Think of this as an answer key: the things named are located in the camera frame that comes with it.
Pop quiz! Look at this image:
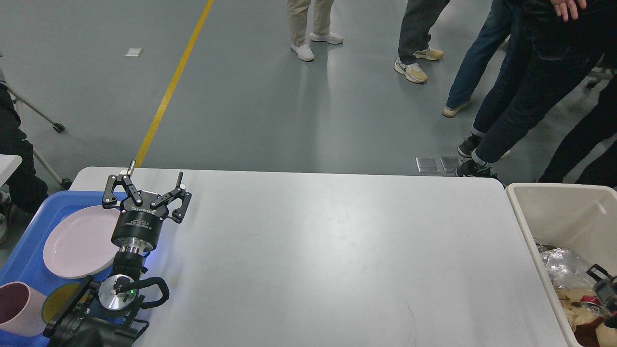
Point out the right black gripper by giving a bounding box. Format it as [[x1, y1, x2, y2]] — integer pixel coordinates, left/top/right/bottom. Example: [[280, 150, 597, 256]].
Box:
[[586, 264, 617, 329]]

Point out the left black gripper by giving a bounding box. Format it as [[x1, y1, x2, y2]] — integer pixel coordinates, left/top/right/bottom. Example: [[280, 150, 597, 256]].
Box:
[[102, 160, 192, 254]]

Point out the crushed red soda can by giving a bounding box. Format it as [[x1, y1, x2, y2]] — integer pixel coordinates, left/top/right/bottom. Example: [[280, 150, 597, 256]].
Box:
[[579, 295, 603, 310]]

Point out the aluminium foil tray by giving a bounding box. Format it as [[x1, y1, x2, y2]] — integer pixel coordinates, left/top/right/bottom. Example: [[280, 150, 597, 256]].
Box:
[[540, 248, 595, 289]]

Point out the brown paper ball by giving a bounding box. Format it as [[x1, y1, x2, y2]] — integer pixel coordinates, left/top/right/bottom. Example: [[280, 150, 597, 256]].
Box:
[[554, 286, 599, 332]]

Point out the brown paper bag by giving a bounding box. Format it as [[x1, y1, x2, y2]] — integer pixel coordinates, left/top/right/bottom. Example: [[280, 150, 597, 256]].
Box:
[[574, 318, 604, 347]]

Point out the pink plate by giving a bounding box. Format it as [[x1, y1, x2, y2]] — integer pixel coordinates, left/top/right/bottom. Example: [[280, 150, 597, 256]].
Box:
[[43, 206, 120, 279]]

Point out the dark teal mug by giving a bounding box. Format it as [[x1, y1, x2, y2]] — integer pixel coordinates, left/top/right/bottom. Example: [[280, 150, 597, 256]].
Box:
[[40, 282, 80, 324]]

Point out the pink mug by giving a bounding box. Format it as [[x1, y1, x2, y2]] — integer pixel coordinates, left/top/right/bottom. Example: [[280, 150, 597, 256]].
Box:
[[0, 281, 47, 337]]

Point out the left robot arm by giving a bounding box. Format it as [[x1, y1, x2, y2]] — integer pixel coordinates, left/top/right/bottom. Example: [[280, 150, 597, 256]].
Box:
[[43, 160, 192, 347]]

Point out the beige plastic bin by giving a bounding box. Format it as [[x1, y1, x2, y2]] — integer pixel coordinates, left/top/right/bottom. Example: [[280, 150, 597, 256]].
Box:
[[506, 183, 617, 347]]

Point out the white rolling chair base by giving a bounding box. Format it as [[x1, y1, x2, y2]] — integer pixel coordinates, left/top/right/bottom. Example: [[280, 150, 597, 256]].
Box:
[[7, 86, 73, 190]]

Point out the person at left edge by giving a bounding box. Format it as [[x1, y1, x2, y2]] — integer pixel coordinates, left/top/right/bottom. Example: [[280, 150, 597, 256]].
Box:
[[0, 72, 49, 232]]

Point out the blue plastic tray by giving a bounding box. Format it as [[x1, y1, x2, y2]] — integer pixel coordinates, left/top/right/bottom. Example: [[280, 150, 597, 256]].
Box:
[[1, 191, 112, 347]]

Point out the white paper on floor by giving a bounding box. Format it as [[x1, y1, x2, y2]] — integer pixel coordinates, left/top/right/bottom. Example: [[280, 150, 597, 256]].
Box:
[[125, 48, 143, 57]]

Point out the metal floor socket plate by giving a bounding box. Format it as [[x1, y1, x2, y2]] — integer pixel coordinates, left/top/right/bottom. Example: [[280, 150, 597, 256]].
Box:
[[415, 157, 441, 174]]

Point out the person in dark clothes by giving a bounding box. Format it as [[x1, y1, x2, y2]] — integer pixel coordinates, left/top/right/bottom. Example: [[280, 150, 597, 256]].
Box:
[[455, 0, 616, 178]]

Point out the person in beige trousers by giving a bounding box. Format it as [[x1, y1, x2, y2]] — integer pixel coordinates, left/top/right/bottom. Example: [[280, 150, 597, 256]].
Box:
[[287, 0, 345, 62]]

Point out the person in blue jeans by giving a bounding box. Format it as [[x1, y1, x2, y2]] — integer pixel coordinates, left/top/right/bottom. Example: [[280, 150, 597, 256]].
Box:
[[442, 0, 517, 118]]

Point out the person in dark trousers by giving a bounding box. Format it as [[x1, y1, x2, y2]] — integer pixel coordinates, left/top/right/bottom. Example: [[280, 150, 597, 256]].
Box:
[[394, 0, 450, 84]]

